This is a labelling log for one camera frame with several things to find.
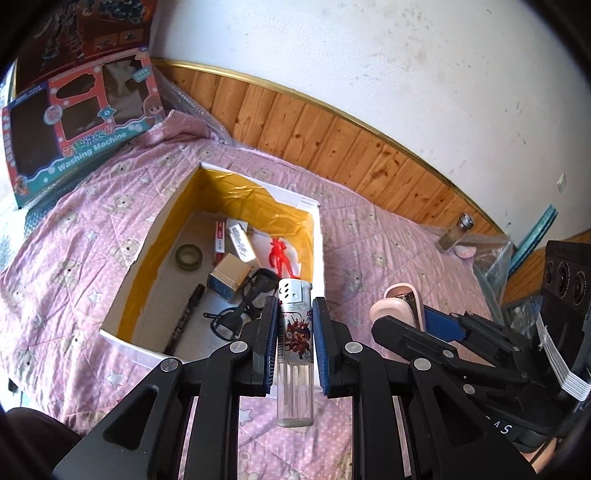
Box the dark cloth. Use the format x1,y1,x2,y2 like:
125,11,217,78
0,405,80,480

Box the teal and pink toy box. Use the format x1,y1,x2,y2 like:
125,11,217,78
0,45,168,212

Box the clear plastic bin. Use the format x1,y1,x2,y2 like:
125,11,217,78
472,234,516,306

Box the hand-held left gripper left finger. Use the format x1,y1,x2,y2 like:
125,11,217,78
53,295,280,480

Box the green tape roll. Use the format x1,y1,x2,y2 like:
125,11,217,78
175,244,204,271

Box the glass jar with metal lid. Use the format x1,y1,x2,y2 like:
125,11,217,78
438,213,476,254

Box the person's right forearm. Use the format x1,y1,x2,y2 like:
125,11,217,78
525,442,557,477

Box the gold square tin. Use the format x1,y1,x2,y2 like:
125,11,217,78
207,252,250,302

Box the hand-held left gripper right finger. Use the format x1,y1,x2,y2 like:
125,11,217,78
313,296,539,480

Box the teal strip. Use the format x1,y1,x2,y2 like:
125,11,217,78
516,204,558,269

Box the black marker pen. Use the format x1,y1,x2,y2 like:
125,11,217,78
163,283,206,356

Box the white cardboard box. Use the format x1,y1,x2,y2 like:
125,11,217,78
99,161,327,368

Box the red and white small box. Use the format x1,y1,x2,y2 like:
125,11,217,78
213,220,227,264

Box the black eyeglasses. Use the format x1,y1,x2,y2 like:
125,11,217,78
202,268,280,342

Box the dark red toy box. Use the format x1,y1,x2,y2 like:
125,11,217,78
13,0,161,94

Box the pink small case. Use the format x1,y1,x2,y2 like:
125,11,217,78
371,283,426,333

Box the pink bear print blanket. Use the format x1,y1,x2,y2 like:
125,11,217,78
0,110,509,480

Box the clear bubble wrap sheet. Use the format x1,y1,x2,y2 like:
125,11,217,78
156,68,232,145

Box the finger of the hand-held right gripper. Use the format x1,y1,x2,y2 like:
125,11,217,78
421,307,539,366
370,315,528,394

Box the cream tissue packet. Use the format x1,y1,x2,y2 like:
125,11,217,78
229,227,257,265

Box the clear cartoon print lighter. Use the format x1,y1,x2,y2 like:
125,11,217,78
276,278,316,428

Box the red toy figure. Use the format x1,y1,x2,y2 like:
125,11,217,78
269,236,297,278

